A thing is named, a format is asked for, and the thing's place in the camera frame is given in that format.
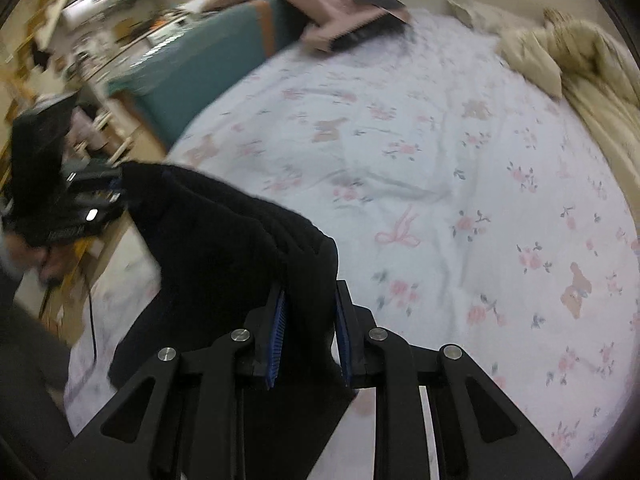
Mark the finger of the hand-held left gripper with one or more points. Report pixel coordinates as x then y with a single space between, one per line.
102 185

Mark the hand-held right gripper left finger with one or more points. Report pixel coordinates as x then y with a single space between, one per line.
276 336

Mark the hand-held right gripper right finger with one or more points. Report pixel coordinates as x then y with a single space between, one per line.
343 342

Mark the black pants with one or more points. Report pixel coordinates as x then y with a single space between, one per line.
220 250

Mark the person's left forearm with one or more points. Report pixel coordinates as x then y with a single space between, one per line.
30 262

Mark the cluttered wooden shelf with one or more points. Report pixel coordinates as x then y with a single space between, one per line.
65 25

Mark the teal bed board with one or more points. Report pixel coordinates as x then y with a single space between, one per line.
200 70

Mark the floral white bed sheet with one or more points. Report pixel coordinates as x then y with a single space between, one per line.
425 185

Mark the person's dark grey clothing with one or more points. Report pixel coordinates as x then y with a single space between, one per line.
30 375

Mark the beige pillow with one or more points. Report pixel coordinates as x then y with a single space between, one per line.
487 17

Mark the beige comforter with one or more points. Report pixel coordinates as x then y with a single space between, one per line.
595 80

